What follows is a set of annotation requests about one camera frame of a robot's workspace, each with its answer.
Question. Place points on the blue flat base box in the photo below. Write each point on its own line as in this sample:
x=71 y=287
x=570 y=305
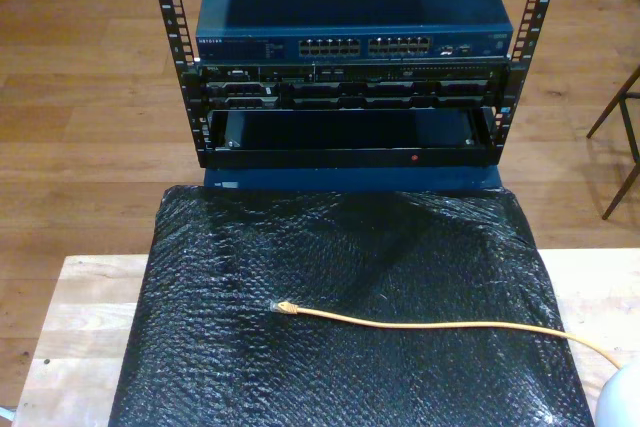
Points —
x=350 y=179

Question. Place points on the black rack server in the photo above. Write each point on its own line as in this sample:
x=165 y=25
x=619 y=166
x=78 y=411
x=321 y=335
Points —
x=350 y=92

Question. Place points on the black bubble mat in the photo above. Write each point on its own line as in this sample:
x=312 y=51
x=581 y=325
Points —
x=300 y=372

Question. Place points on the dark-legged stool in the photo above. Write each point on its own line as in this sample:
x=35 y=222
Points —
x=607 y=111

